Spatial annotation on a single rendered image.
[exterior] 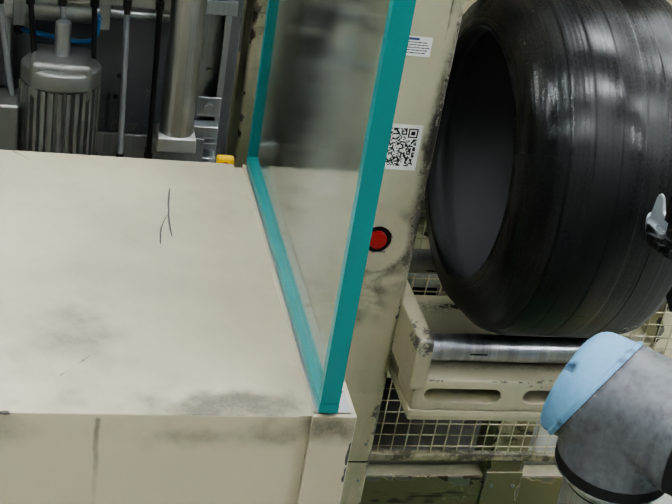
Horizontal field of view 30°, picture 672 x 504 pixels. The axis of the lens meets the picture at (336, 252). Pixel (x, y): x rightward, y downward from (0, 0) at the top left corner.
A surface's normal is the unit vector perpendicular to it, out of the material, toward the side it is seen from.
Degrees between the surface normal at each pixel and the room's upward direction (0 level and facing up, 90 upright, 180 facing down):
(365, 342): 90
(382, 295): 90
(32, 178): 0
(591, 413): 80
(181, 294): 0
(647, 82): 42
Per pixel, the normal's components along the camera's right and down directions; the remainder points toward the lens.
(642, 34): 0.22, -0.59
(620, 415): -0.51, -0.02
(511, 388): 0.18, 0.49
